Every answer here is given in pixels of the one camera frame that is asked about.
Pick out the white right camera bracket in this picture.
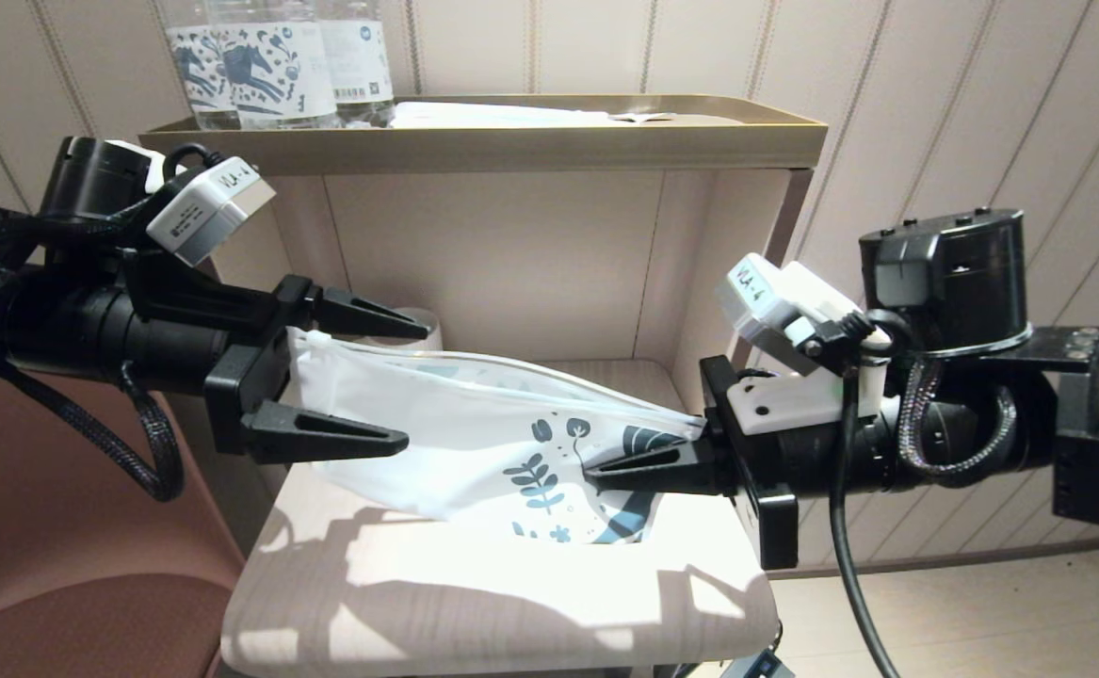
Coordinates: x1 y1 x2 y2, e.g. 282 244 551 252
723 363 889 436

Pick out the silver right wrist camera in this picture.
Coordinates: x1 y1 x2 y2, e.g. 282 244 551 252
717 252 861 376

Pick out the white floral zip pouch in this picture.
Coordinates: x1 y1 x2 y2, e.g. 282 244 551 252
287 328 706 545

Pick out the brown wall baseboard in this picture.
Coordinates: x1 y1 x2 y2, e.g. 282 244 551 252
768 535 1099 580

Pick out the reddish brown chair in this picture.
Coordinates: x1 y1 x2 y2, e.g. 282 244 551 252
0 348 249 678

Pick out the bronze metal tray top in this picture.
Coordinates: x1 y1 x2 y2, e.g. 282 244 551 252
137 92 830 180

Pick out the clear bottle barcode label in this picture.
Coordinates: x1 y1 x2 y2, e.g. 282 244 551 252
318 0 395 126

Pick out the clear bottle horse print label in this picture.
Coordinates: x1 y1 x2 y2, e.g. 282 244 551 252
205 0 338 130
165 0 239 131

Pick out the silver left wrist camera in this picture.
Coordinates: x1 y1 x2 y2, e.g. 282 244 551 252
146 160 277 267

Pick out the braided grey right arm cable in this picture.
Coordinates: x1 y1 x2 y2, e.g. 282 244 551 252
897 358 1021 476

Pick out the blue black base device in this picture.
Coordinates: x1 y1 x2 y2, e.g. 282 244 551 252
719 648 795 678

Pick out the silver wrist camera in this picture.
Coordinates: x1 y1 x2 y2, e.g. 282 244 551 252
146 160 277 267
717 252 861 376

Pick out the white ribbed ceramic mug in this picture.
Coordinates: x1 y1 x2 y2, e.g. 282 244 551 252
389 307 444 351

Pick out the flat white plastic packet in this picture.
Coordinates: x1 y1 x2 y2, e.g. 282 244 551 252
389 101 611 128

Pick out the braided black left arm cable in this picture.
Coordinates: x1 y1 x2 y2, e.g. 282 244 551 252
0 348 185 502

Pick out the light wood shelf table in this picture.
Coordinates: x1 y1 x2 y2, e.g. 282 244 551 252
154 168 814 678

